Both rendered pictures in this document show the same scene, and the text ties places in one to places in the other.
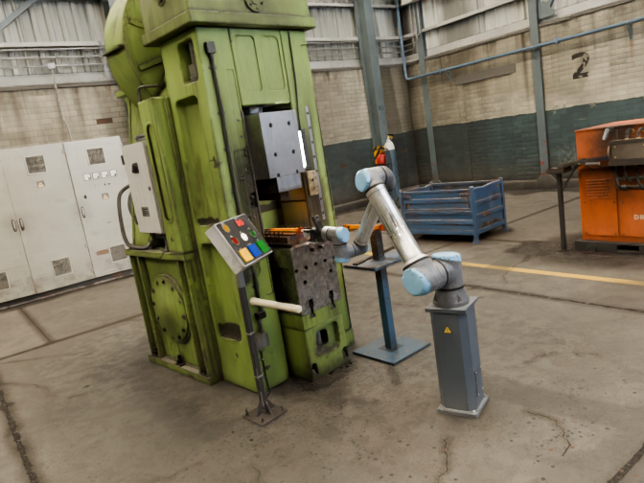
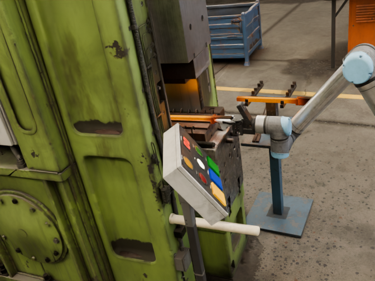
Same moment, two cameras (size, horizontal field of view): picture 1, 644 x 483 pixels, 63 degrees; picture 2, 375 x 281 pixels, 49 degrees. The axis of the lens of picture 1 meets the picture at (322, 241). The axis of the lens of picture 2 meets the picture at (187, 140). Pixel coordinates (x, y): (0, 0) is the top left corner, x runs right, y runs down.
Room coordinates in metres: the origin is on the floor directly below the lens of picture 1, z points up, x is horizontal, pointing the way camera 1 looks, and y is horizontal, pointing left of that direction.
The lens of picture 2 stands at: (1.64, 0.93, 1.93)
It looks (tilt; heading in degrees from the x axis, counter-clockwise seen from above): 28 degrees down; 340
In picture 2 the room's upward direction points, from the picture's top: 10 degrees counter-clockwise
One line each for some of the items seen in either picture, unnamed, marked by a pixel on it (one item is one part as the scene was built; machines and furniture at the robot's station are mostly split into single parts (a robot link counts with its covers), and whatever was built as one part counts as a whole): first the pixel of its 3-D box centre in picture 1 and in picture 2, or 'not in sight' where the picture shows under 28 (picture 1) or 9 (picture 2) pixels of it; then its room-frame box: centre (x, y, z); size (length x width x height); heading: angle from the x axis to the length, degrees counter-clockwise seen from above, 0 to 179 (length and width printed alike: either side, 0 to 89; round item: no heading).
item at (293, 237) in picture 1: (278, 237); (174, 126); (3.54, 0.29, 0.96); 0.42 x 0.20 x 0.09; 43
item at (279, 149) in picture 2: (342, 252); (280, 144); (3.16, -0.11, 0.86); 0.12 x 0.09 x 0.12; 124
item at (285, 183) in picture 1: (268, 184); (163, 62); (3.54, 0.29, 1.32); 0.42 x 0.20 x 0.10; 43
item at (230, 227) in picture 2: (275, 305); (214, 224); (3.09, 0.34, 0.62); 0.44 x 0.05 x 0.05; 43
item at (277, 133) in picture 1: (267, 146); (157, 9); (3.57, 0.26, 1.56); 0.42 x 0.39 x 0.40; 43
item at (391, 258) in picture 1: (379, 260); (273, 131); (3.61, -0.38, 0.67); 0.40 x 0.30 x 0.02; 129
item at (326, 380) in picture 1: (326, 374); (238, 264); (3.35, 0.11, 0.01); 0.58 x 0.39 x 0.01; 133
